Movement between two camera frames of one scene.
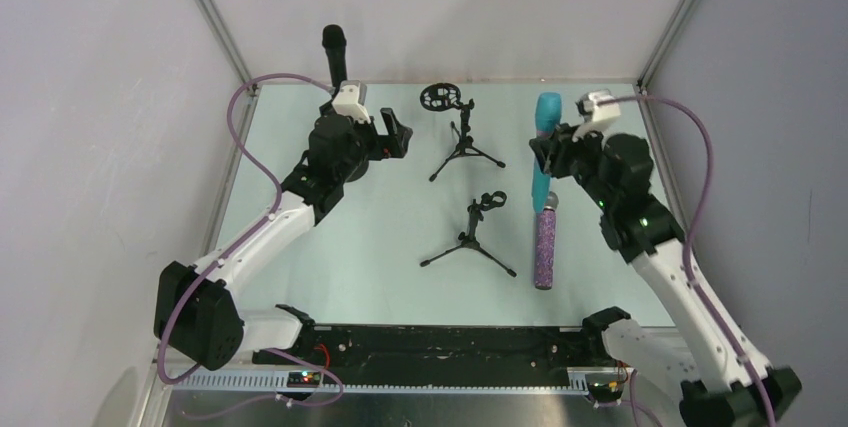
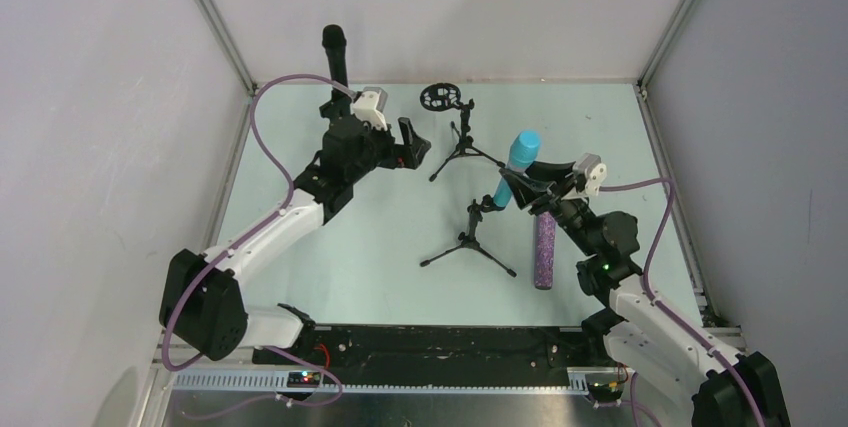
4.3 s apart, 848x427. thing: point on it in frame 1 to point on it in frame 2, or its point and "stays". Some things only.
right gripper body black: x=556 y=155 to x=548 y=192
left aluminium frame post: x=214 y=15 stays
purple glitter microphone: x=545 y=246 stays
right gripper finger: x=542 y=147 to x=524 y=188
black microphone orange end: x=334 y=43 stays
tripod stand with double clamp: x=487 y=201 stays
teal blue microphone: x=547 y=120 to x=523 y=150
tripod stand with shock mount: x=441 y=97 stays
